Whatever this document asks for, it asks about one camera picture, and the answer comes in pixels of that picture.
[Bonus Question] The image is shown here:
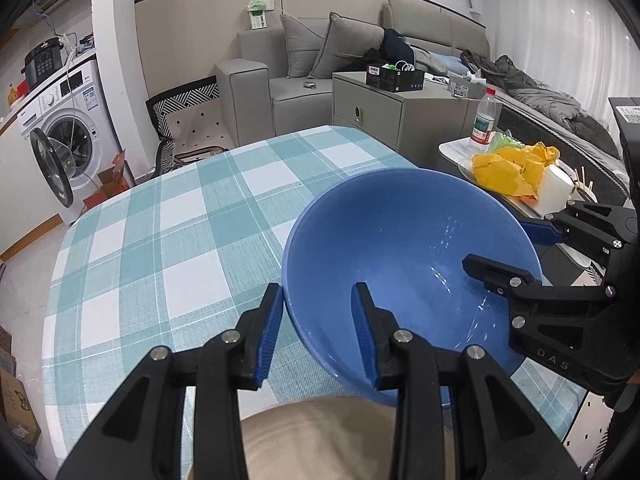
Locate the teal checked tablecloth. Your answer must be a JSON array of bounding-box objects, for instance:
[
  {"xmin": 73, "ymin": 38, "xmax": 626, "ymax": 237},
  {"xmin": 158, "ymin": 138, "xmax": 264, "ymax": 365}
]
[{"xmin": 42, "ymin": 125, "xmax": 593, "ymax": 461}]

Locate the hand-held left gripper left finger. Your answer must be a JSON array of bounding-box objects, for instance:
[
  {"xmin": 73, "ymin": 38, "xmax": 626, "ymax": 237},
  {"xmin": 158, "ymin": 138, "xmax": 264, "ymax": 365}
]
[{"xmin": 56, "ymin": 282, "xmax": 285, "ymax": 480}]

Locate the black pressure cooker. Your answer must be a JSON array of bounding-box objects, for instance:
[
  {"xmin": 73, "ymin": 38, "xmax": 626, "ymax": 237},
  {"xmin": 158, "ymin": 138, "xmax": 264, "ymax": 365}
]
[{"xmin": 24, "ymin": 37, "xmax": 66, "ymax": 88}]

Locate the grey sofa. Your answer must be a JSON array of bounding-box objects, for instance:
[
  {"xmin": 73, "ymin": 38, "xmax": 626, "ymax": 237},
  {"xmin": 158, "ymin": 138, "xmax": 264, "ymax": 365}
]
[{"xmin": 216, "ymin": 0, "xmax": 631, "ymax": 192}]

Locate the light blue pillow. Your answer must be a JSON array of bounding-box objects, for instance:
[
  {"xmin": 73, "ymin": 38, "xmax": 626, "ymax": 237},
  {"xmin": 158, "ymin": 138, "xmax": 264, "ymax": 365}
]
[{"xmin": 427, "ymin": 52, "xmax": 468, "ymax": 77}]

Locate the grey cushion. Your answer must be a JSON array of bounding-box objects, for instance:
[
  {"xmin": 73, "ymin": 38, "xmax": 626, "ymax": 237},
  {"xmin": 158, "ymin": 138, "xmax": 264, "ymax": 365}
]
[
  {"xmin": 279, "ymin": 14, "xmax": 333, "ymax": 79},
  {"xmin": 310, "ymin": 12, "xmax": 386, "ymax": 77}
]

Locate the printed cardboard box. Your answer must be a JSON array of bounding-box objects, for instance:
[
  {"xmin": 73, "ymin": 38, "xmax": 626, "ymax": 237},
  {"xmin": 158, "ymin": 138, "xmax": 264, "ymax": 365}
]
[{"xmin": 0, "ymin": 367, "xmax": 42, "ymax": 448}]

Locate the white disposable cup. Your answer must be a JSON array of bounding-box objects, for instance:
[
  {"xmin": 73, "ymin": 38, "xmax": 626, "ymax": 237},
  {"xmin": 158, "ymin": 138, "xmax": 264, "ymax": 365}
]
[{"xmin": 534, "ymin": 164, "xmax": 574, "ymax": 217}]

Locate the red cardboard box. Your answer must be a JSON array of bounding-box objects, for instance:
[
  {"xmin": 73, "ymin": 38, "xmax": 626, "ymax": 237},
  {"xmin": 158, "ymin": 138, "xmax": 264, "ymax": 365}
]
[{"xmin": 82, "ymin": 149, "xmax": 133, "ymax": 211}]

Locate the blue bowl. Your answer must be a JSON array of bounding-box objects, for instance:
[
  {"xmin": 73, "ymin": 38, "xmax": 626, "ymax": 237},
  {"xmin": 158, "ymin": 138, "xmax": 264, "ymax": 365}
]
[{"xmin": 281, "ymin": 167, "xmax": 545, "ymax": 408}]

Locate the yellow plastic bag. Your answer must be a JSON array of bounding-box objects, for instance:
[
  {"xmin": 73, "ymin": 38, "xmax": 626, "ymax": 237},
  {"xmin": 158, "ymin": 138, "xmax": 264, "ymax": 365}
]
[{"xmin": 471, "ymin": 141, "xmax": 562, "ymax": 199}]

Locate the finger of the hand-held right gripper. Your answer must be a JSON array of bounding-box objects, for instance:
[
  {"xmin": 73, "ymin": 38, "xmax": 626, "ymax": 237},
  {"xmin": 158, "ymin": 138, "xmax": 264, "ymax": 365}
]
[
  {"xmin": 520, "ymin": 199, "xmax": 639, "ymax": 270},
  {"xmin": 462, "ymin": 254, "xmax": 616, "ymax": 307}
]

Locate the black white patterned chair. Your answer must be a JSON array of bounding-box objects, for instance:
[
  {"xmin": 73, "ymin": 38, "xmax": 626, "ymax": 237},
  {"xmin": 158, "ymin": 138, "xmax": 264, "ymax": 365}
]
[{"xmin": 145, "ymin": 76, "xmax": 236, "ymax": 177}]

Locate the plastic bottle with red cap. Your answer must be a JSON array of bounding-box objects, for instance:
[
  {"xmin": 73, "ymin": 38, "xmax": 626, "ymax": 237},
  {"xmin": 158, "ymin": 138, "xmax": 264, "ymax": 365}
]
[{"xmin": 469, "ymin": 86, "xmax": 498, "ymax": 147}]

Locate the dark jacket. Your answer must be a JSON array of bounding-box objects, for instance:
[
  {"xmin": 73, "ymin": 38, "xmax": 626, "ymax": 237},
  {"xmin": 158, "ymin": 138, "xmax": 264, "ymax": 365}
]
[{"xmin": 362, "ymin": 29, "xmax": 418, "ymax": 68}]

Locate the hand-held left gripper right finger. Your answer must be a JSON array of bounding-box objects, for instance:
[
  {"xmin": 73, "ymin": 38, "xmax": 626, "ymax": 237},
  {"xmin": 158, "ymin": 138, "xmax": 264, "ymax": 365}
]
[{"xmin": 351, "ymin": 282, "xmax": 583, "ymax": 480}]

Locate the white washing machine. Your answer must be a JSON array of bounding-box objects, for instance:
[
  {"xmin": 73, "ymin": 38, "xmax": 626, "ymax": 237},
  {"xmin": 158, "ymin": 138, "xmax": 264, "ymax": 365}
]
[{"xmin": 17, "ymin": 55, "xmax": 123, "ymax": 226}]

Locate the green plastic bag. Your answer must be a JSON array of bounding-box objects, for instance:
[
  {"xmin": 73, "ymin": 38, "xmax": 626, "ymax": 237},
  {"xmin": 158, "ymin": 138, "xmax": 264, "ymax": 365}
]
[{"xmin": 487, "ymin": 130, "xmax": 526, "ymax": 154}]

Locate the grey tissue box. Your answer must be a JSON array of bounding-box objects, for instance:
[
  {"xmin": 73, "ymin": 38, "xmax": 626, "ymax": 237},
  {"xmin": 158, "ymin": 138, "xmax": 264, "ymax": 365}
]
[{"xmin": 447, "ymin": 71, "xmax": 487, "ymax": 97}]

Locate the grey side cabinet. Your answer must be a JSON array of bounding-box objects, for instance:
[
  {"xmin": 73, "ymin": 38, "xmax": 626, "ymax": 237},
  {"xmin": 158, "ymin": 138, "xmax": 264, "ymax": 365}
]
[{"xmin": 331, "ymin": 71, "xmax": 493, "ymax": 154}]

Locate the black box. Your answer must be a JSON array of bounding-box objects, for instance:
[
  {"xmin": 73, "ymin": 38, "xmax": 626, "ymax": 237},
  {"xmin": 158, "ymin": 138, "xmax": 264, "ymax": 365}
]
[{"xmin": 365, "ymin": 62, "xmax": 426, "ymax": 93}]

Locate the grey coat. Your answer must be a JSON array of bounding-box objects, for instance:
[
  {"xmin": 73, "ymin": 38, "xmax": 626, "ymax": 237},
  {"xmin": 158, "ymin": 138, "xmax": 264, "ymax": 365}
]
[{"xmin": 460, "ymin": 49, "xmax": 621, "ymax": 158}]

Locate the green white packet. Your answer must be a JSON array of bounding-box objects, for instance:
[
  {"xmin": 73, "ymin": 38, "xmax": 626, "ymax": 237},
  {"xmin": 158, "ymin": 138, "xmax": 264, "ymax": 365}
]
[{"xmin": 246, "ymin": 0, "xmax": 273, "ymax": 32}]

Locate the white sheer curtain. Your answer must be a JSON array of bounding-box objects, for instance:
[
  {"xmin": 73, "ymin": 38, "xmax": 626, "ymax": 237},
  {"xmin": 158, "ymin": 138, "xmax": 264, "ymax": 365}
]
[{"xmin": 492, "ymin": 0, "xmax": 640, "ymax": 106}]

